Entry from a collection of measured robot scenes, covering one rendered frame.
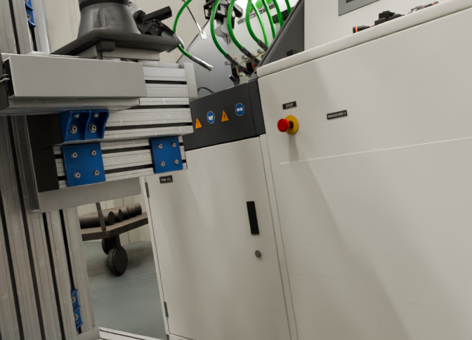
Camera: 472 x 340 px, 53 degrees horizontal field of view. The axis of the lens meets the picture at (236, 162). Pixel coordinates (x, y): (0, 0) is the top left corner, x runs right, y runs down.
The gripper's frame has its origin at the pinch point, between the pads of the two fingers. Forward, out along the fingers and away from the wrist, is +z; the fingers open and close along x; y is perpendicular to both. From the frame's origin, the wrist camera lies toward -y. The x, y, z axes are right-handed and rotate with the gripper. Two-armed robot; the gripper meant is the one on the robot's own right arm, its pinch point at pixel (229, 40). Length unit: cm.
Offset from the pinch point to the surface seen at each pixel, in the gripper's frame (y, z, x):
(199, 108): 25.4, 26.2, 7.3
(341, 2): -0.3, 3.2, 49.7
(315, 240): 26, 69, 47
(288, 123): 29, 38, 47
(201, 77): -9.7, 6.6, -31.0
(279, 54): 13.7, 15.4, 35.0
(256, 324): 25, 96, 18
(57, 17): -143, -172, -454
